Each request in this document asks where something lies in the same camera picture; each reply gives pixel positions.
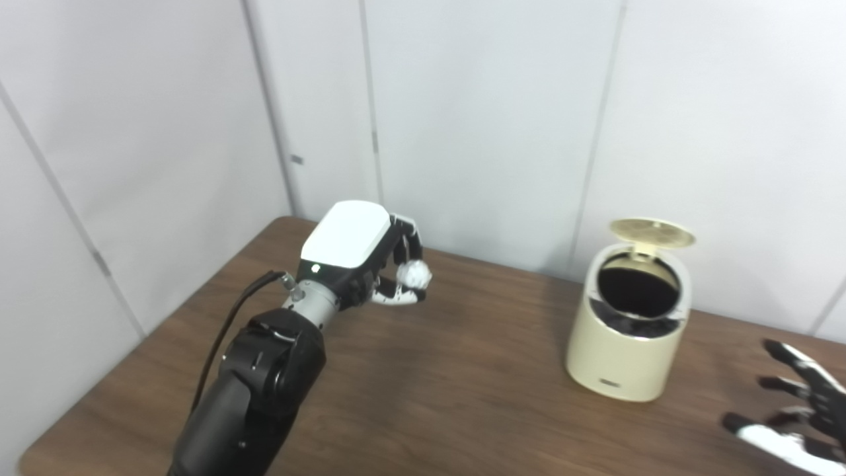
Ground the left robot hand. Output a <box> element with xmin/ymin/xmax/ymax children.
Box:
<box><xmin>296</xmin><ymin>200</ymin><xmax>430</xmax><ymax>309</ymax></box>

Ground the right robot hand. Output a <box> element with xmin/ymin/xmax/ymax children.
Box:
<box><xmin>722</xmin><ymin>339</ymin><xmax>846</xmax><ymax>476</ymax></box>

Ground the white paper ball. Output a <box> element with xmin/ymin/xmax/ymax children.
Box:
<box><xmin>399</xmin><ymin>260</ymin><xmax>432</xmax><ymax>290</ymax></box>

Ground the cream-colored bin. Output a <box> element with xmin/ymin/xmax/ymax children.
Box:
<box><xmin>565</xmin><ymin>219</ymin><xmax>696</xmax><ymax>403</ymax></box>

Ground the round cream bin lid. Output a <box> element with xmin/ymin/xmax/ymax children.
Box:
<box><xmin>609</xmin><ymin>219</ymin><xmax>696</xmax><ymax>255</ymax></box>

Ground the black bin liner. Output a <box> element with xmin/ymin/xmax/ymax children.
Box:
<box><xmin>588</xmin><ymin>255</ymin><xmax>685</xmax><ymax>338</ymax></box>

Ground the gray wall post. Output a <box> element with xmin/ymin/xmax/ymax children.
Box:
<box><xmin>241</xmin><ymin>0</ymin><xmax>301</xmax><ymax>219</ymax></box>

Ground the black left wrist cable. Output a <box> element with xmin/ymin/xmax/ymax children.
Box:
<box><xmin>190</xmin><ymin>270</ymin><xmax>298</xmax><ymax>417</ymax></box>

